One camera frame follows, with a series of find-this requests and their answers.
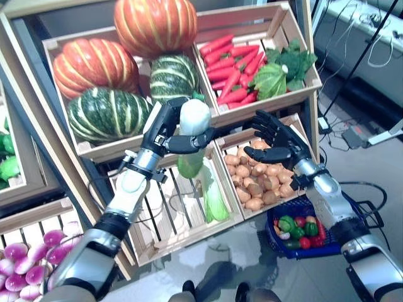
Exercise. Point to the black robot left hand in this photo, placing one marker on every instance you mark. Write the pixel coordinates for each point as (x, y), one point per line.
(163, 126)

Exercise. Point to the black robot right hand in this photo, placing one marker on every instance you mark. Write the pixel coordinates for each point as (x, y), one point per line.
(283, 141)

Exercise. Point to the pale green napa cabbage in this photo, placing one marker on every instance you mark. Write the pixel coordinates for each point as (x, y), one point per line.
(214, 201)
(195, 119)

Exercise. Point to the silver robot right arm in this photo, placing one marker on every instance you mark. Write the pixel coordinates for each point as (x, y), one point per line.
(330, 198)

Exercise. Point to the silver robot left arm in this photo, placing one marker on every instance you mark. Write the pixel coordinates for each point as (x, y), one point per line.
(132, 185)

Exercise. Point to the blue plastic shopping basket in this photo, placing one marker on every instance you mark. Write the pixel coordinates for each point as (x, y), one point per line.
(315, 253)

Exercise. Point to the tan potato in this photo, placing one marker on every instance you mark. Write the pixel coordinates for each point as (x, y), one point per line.
(243, 194)
(286, 190)
(254, 204)
(259, 144)
(270, 197)
(232, 159)

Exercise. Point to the power adapter brick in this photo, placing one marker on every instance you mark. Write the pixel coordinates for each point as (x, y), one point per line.
(323, 124)

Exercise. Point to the dark green striped pumpkin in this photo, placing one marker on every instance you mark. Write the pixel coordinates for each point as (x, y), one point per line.
(173, 78)
(107, 114)

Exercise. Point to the light green cabbage head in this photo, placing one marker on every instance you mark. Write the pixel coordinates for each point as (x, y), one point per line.
(270, 81)

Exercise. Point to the grey box device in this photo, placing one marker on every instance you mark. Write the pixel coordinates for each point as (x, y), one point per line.
(354, 138)

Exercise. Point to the dark green leafy vegetable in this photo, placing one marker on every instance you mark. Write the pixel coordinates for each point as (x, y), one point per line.
(296, 61)

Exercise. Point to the red round fruit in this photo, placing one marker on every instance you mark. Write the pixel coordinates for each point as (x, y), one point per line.
(300, 221)

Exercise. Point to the peach coloured vegetable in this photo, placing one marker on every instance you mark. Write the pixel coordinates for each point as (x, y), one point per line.
(311, 219)

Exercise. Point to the light green round vegetable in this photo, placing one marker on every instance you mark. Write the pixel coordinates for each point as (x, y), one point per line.
(286, 224)

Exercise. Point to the orange striped pumpkin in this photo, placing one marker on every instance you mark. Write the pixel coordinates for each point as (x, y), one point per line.
(94, 66)
(154, 25)

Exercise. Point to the dark green bell pepper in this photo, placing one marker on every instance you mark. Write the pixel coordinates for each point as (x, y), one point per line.
(297, 233)

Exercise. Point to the small white garlic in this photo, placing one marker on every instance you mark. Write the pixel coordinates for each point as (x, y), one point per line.
(285, 235)

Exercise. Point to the slim red carrot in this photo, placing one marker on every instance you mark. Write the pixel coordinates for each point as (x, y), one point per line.
(321, 229)

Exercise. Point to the dark green cucumber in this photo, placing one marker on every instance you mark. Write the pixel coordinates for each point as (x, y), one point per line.
(292, 244)

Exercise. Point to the red tomato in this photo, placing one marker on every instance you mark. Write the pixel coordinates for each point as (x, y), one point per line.
(304, 243)

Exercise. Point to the red bell pepper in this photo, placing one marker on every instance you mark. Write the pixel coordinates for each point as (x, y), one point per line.
(316, 241)

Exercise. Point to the white desk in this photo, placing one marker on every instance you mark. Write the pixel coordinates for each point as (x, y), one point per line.
(352, 37)

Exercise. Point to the silver robot right leg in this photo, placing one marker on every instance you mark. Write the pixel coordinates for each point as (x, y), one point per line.
(244, 291)

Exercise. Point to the bright green bell pepper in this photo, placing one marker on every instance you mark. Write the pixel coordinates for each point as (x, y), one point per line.
(7, 144)
(9, 167)
(6, 124)

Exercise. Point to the large wooden display shelf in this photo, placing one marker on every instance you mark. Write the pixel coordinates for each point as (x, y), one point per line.
(47, 7)

